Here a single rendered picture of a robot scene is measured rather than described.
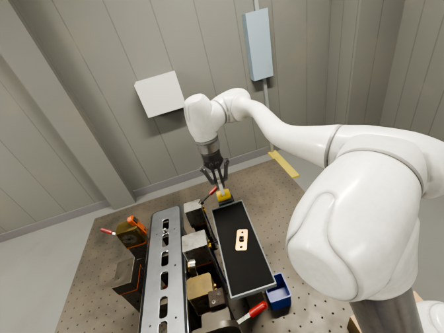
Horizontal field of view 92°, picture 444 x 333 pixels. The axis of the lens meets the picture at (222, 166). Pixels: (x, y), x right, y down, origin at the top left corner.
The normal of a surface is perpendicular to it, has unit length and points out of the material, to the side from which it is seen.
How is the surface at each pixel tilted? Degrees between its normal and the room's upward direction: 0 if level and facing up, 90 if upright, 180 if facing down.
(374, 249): 45
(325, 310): 0
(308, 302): 0
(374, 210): 27
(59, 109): 90
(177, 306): 0
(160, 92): 90
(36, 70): 90
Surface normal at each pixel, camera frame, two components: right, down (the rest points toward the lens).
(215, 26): 0.23, 0.51
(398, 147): -0.02, -0.72
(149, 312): -0.22, -0.80
